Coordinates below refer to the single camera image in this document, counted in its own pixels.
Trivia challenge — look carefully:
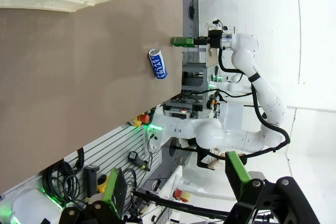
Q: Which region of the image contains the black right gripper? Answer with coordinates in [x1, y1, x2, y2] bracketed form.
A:
[193, 30, 224, 49]

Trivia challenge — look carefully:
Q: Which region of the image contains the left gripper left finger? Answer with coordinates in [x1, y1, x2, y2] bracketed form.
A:
[59, 167, 129, 224]

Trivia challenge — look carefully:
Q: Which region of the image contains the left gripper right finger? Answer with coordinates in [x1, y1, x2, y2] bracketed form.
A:
[225, 150, 320, 224]

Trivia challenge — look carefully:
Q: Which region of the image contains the green Chilsung soda can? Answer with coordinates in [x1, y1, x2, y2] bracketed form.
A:
[171, 36, 196, 48]

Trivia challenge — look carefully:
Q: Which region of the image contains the blue Pocari Sweat can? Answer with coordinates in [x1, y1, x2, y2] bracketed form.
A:
[148, 48, 169, 79]

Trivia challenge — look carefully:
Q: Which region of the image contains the yellow control button box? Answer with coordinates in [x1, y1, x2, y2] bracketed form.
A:
[97, 174, 110, 194]

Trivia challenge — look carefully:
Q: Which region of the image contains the black control pendant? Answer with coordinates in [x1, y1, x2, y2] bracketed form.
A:
[86, 165, 101, 198]

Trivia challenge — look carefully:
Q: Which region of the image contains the aluminium equipment rack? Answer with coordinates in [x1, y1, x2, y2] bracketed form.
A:
[181, 61, 220, 109]

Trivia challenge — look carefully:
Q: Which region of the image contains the roll of tape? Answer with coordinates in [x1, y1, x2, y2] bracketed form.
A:
[174, 188, 192, 204]

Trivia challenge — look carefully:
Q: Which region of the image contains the red emergency stop button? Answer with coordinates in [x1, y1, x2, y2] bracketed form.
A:
[131, 113, 151, 127]

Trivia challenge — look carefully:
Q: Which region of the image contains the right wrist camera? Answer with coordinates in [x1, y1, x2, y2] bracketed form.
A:
[207, 18, 236, 35]

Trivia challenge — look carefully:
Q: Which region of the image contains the black handheld enabling switch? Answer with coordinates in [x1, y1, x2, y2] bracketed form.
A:
[128, 151, 151, 172]

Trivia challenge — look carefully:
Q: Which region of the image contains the white slatted wall panel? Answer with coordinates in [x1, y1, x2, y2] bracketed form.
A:
[62, 123, 161, 183]

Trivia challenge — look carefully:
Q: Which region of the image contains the black coiled cable bundle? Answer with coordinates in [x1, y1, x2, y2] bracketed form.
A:
[41, 147, 85, 205]

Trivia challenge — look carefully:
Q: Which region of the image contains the black camera stand bar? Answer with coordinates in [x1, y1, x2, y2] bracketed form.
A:
[132, 189, 232, 221]

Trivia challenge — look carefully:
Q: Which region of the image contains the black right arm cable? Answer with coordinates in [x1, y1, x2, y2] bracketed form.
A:
[219, 47, 291, 161]

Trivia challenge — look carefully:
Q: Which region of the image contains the black pedestal stand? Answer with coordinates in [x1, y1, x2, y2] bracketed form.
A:
[169, 139, 200, 158]

